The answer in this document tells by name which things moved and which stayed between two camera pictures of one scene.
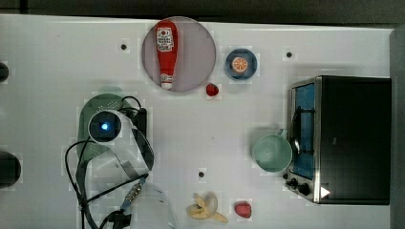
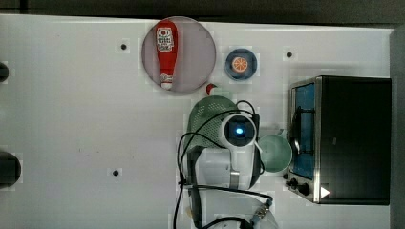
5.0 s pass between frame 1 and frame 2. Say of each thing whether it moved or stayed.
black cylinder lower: stayed
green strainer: moved
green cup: stayed
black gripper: moved
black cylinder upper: stayed
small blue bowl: stayed
